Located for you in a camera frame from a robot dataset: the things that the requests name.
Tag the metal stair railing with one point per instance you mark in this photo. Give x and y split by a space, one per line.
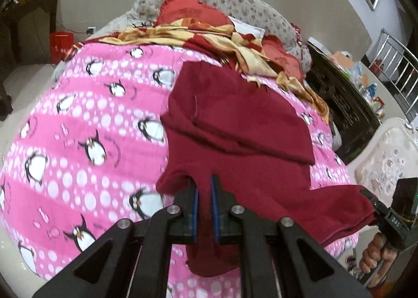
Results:
396 67

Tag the person right hand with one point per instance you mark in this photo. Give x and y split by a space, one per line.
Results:
377 252

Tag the dark wooden side table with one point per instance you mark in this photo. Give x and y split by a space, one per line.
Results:
26 26

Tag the yellow red patterned blanket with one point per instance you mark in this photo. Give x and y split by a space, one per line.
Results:
242 52

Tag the red fringed cushion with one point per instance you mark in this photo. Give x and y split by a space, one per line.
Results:
172 10

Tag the pink penguin print blanket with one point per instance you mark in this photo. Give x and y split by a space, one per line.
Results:
89 154

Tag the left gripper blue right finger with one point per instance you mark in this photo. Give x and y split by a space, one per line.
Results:
277 258

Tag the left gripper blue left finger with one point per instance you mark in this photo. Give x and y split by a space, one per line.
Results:
131 259

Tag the dark red fleece garment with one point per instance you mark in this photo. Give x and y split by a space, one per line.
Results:
251 137

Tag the red plastic bin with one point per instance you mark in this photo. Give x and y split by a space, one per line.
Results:
60 43

